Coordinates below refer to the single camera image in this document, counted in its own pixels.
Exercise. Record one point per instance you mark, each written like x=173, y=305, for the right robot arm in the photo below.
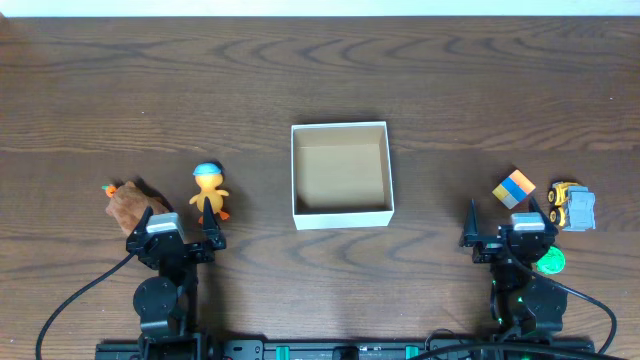
x=523, y=305

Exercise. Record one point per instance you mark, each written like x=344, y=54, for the orange duck toy blue cap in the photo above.
x=208, y=177

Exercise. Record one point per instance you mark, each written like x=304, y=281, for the white cardboard box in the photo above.
x=341, y=175

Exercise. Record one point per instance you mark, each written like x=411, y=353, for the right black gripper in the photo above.
x=507, y=249

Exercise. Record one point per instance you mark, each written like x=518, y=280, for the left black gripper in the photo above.
x=176, y=251

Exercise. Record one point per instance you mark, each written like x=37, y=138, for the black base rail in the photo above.
x=254, y=349

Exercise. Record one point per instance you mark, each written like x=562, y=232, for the green round toy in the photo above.
x=553, y=262

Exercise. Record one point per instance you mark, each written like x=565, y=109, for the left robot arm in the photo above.
x=167, y=303

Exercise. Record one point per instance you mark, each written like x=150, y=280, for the multicolour puzzle cube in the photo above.
x=514, y=189

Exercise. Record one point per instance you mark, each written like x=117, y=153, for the brown plush toy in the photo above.
x=127, y=204

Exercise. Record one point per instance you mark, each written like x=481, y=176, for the yellow grey toy truck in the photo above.
x=572, y=206

